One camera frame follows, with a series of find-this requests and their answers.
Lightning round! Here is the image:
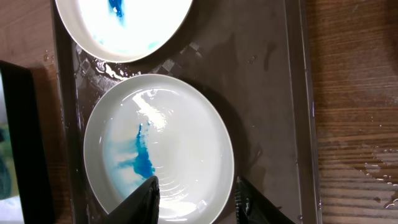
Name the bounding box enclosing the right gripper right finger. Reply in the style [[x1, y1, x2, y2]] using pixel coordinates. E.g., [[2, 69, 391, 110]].
[[234, 177, 294, 224]]

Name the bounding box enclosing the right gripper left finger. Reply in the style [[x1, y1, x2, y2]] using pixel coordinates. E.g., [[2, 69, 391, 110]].
[[104, 176, 160, 224]]

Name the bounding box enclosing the white plate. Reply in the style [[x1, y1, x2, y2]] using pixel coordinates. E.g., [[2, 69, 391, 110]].
[[55, 0, 193, 63], [83, 74, 234, 223]]

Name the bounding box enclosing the black tray with water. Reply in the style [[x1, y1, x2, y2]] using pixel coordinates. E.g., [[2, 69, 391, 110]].
[[1, 61, 55, 223]]

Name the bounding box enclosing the brown plastic serving tray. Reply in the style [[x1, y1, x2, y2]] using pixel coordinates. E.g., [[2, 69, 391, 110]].
[[52, 1, 322, 223]]

